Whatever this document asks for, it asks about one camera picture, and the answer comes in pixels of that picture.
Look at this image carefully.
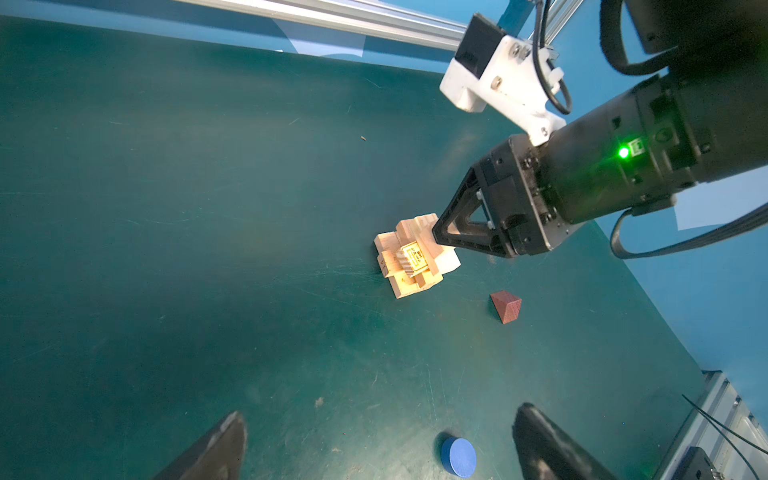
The long wood block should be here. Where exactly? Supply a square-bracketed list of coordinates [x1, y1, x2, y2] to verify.
[374, 232, 443, 299]
[377, 251, 410, 299]
[389, 270, 443, 299]

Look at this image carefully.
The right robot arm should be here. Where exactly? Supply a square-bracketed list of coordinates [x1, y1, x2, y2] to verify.
[432, 1, 767, 258]

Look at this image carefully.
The wide wood block front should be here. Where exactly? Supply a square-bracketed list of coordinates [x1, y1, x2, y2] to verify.
[396, 213, 461, 275]

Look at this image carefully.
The right diagonal aluminium post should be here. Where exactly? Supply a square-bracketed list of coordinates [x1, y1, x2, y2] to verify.
[544, 0, 583, 46]

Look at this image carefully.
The dark brown wood cube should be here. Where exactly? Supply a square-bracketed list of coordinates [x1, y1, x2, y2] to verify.
[490, 290, 522, 325]

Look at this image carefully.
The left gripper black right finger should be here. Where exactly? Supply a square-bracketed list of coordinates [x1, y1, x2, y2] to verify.
[512, 403, 616, 480]

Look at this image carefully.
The blue round disc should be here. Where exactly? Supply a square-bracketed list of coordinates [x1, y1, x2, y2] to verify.
[440, 436, 477, 479]

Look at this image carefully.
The aluminium rail front frame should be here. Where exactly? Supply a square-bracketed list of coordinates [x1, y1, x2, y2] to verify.
[653, 370, 767, 479]

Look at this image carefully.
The rear horizontal aluminium bar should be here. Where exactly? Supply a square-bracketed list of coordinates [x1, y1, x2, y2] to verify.
[188, 0, 467, 52]

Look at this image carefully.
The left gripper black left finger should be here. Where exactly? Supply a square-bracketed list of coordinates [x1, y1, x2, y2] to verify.
[154, 411, 247, 480]

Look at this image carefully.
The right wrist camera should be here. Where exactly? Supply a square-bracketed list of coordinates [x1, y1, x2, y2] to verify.
[440, 14, 566, 146]

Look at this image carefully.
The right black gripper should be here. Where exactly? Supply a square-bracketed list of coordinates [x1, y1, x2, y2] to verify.
[432, 134, 582, 258]

